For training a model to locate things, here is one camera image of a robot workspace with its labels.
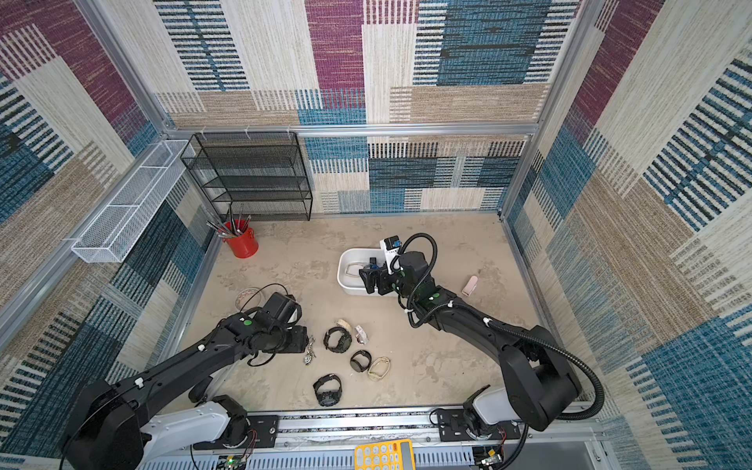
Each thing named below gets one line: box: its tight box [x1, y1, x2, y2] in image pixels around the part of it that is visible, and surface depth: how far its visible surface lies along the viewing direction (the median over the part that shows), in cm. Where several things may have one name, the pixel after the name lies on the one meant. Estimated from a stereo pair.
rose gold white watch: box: [354, 325, 370, 345], surface depth 87 cm
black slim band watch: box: [349, 349, 373, 373], surface depth 85 cm
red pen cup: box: [223, 218, 260, 259], surface depth 107 cm
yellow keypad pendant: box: [354, 438, 417, 470], surface depth 70 cm
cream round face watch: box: [345, 263, 364, 278], surface depth 105 cm
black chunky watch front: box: [313, 373, 342, 407], surface depth 81 cm
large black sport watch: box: [323, 326, 353, 354], surface depth 89 cm
